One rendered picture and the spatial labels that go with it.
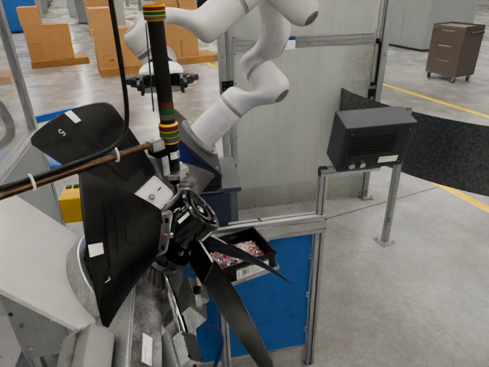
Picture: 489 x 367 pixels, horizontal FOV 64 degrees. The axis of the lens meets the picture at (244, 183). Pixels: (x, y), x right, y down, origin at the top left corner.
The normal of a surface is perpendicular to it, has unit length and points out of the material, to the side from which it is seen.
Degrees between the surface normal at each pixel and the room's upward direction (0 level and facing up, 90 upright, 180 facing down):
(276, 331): 90
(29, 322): 90
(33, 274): 50
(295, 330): 90
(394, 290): 0
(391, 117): 15
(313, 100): 90
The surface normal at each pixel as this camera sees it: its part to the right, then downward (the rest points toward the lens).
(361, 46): 0.19, 0.46
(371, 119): 0.03, -0.73
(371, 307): -0.03, -0.88
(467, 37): 0.45, 0.41
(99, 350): 0.73, -0.66
